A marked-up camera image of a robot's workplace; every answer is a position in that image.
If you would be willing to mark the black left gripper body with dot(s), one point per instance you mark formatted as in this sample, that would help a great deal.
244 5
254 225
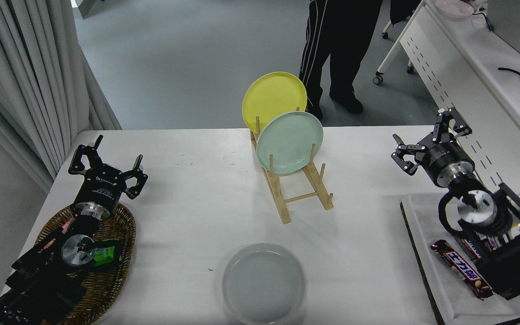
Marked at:
102 187

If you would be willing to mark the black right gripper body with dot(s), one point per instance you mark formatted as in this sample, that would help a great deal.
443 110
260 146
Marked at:
445 160

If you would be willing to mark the grey plate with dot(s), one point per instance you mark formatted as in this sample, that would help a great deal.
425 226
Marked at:
264 284

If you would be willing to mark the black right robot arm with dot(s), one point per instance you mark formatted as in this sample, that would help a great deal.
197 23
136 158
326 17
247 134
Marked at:
513 266

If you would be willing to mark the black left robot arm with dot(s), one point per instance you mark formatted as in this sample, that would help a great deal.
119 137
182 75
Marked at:
39 280

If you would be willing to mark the mint green plate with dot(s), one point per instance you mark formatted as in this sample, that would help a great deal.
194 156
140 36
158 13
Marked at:
287 140

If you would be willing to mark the pink plate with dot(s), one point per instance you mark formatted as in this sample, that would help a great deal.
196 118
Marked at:
454 8

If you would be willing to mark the wooden plate rack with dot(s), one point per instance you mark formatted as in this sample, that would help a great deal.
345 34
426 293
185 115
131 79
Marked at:
282 212

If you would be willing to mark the yellow plate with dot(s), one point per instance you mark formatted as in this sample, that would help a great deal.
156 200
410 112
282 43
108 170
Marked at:
271 97

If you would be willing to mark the pink snack packet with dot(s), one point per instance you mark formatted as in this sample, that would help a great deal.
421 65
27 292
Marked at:
67 225

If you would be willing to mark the white perforated desk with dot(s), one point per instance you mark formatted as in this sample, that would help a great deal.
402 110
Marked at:
467 81

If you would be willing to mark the white tray with dark edge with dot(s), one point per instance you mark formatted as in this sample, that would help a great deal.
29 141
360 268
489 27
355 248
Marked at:
427 221

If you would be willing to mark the green snack packet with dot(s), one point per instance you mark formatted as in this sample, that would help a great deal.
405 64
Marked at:
104 255

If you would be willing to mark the Snickers bar with English print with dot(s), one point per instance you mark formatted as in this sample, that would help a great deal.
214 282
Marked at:
471 248

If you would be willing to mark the dark red snack bar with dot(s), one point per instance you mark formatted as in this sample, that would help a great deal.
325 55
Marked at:
490 243

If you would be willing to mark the brown wicker basket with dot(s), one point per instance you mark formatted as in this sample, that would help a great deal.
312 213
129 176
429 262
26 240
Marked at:
106 289

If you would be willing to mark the snack bar with Japanese print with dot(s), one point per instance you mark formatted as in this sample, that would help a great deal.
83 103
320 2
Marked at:
458 266

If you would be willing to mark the grey curtain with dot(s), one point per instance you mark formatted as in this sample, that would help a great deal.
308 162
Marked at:
16 67

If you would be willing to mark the grey laptop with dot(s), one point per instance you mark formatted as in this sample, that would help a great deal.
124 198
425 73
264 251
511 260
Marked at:
513 22

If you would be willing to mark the person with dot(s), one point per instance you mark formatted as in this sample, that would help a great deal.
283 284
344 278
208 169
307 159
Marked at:
336 40

